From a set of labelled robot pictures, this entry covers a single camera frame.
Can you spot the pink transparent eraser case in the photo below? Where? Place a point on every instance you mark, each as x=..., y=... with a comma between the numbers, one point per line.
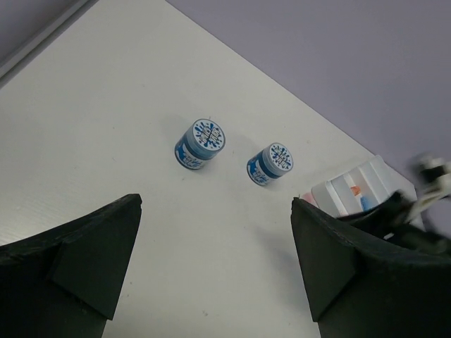
x=309, y=198

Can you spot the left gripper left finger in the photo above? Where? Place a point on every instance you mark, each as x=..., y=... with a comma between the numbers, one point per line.
x=66, y=281

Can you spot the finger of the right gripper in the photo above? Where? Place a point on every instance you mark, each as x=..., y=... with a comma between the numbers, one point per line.
x=383, y=219

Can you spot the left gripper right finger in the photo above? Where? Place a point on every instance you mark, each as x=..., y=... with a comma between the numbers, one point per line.
x=359, y=285

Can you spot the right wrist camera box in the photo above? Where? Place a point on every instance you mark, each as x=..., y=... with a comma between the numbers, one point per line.
x=435, y=175

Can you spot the white divided plastic tray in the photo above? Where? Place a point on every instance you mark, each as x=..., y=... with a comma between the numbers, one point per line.
x=377, y=182

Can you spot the orange transparent eraser case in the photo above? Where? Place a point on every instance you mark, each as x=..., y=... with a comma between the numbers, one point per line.
x=356, y=191

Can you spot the blue ink jar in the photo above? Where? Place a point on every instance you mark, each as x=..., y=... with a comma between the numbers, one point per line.
x=203, y=140
x=269, y=164

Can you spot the blue transparent eraser case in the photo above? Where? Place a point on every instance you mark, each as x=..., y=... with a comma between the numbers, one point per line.
x=366, y=204

